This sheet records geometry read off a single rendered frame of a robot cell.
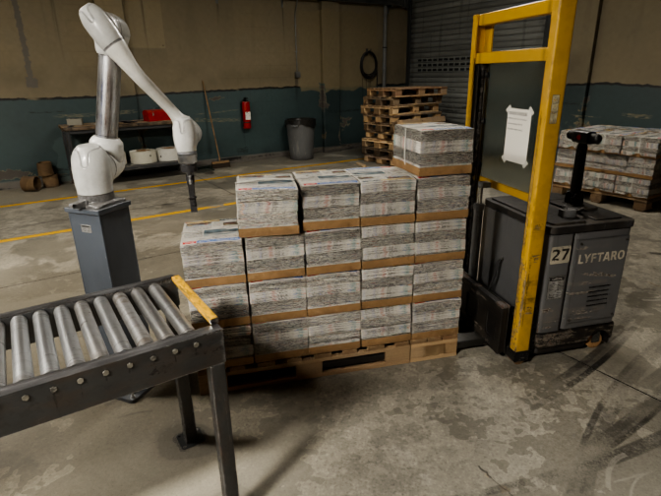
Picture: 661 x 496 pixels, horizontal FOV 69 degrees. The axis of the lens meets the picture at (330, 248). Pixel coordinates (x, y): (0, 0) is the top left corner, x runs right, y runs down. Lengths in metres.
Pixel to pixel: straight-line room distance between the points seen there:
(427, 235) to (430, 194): 0.22
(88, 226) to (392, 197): 1.44
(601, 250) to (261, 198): 1.84
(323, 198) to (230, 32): 7.28
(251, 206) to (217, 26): 7.24
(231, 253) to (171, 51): 6.95
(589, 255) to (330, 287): 1.41
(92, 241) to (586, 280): 2.55
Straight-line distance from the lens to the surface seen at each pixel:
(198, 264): 2.34
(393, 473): 2.20
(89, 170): 2.41
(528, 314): 2.81
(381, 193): 2.39
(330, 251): 2.40
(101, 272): 2.51
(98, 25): 2.40
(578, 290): 3.00
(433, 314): 2.75
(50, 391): 1.53
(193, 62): 9.13
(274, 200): 2.25
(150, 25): 8.99
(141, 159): 8.28
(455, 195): 2.55
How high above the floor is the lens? 1.55
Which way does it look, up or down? 20 degrees down
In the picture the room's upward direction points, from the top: 1 degrees counter-clockwise
